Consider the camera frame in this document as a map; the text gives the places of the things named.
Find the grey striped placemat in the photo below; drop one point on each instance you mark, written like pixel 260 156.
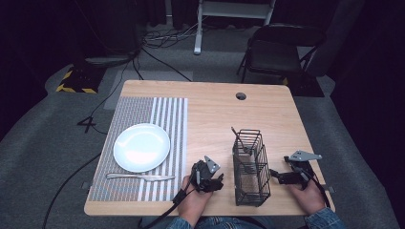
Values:
pixel 143 149

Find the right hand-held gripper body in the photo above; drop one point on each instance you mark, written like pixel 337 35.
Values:
pixel 301 167

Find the white round plate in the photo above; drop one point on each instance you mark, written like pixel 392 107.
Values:
pixel 141 147

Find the silver table knife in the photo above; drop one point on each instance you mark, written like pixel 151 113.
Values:
pixel 140 176

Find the person's left hand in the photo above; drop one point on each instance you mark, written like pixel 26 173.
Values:
pixel 192 203

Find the yellow-black striped floor base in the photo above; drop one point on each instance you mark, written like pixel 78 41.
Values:
pixel 79 81

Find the white metal stand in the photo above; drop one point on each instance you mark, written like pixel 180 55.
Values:
pixel 203 19

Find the black folding chair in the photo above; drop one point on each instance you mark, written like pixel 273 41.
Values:
pixel 277 54

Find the person's right hand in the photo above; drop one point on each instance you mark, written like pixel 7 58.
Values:
pixel 308 198

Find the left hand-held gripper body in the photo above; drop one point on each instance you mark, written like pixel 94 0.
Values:
pixel 203 178

